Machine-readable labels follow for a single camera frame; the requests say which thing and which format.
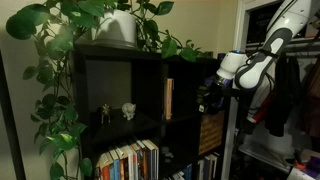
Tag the small orange object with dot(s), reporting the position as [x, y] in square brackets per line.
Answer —
[299, 164]

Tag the white door frame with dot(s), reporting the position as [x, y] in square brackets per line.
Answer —
[240, 26]

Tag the pale grey book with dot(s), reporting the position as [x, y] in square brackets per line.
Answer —
[200, 170]

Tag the green pothos plant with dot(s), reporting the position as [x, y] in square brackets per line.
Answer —
[20, 25]

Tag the blue spined book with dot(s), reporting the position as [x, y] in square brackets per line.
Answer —
[187, 171]
[115, 166]

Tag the white spined book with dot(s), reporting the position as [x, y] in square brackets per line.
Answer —
[154, 160]
[130, 163]
[213, 165]

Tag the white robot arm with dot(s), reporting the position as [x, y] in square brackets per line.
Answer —
[283, 30]

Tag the white object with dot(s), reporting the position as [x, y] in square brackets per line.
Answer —
[300, 174]

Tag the grey closet rail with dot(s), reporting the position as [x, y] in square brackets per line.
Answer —
[306, 41]

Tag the white plant pot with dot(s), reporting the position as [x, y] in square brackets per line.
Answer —
[116, 28]

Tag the black hanging garment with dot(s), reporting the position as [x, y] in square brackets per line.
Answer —
[283, 100]

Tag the purple object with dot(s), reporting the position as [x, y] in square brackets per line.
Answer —
[313, 166]

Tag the orange spined book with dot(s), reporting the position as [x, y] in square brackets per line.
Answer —
[105, 171]

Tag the black slanted pole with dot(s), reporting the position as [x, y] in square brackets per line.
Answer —
[11, 133]

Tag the small purple candle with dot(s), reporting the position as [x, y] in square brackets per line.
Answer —
[221, 56]

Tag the white edged dark book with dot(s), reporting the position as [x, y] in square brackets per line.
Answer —
[170, 176]

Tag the woven brown basket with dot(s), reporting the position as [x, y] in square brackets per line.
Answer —
[211, 133]

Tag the white low platform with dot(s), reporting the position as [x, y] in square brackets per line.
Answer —
[263, 156]

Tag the red white jacket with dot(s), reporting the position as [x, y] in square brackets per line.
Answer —
[263, 110]

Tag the brown hanging garment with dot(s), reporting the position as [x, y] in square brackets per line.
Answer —
[311, 110]

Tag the dark spined book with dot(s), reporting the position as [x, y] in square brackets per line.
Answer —
[97, 173]

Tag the dark brown book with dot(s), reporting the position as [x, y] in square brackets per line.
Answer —
[206, 168]

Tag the black cube bookshelf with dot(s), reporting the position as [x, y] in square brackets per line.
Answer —
[116, 53]

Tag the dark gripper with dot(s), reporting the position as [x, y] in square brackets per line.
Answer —
[220, 90]

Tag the small grey box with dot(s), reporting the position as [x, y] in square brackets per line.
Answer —
[209, 55]

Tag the rust brown book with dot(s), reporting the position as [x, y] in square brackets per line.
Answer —
[122, 170]

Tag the tan spined paperback book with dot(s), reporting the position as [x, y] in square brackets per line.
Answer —
[168, 100]

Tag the white elephant figurine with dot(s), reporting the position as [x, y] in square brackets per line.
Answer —
[128, 110]

